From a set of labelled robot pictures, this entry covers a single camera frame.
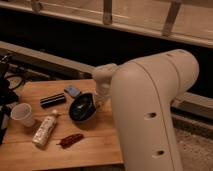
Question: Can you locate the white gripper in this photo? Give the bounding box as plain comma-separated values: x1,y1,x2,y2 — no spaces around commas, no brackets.
96,80,110,103

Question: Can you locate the dark ceramic bowl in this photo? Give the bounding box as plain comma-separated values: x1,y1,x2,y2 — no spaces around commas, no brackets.
69,93,97,122

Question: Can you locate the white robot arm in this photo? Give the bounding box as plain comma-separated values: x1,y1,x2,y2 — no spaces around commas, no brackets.
92,49,199,171

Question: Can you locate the blue sponge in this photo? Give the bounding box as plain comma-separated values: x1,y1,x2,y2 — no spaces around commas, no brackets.
64,85,81,98

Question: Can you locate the wooden board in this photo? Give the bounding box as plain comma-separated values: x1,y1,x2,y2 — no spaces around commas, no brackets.
0,78,124,171

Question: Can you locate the dried red chili pepper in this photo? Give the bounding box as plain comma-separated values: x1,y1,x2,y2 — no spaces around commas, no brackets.
59,134,84,148

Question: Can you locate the white plastic bottle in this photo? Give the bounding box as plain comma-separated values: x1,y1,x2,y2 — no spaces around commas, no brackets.
32,110,59,148

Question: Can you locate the clear plastic cup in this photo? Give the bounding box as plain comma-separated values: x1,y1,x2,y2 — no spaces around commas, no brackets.
11,103,35,127

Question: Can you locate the black tripod stand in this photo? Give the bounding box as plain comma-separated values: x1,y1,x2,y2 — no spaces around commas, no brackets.
0,55,19,145

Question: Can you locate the black cable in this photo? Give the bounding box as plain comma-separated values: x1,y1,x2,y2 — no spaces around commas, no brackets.
4,73,26,91

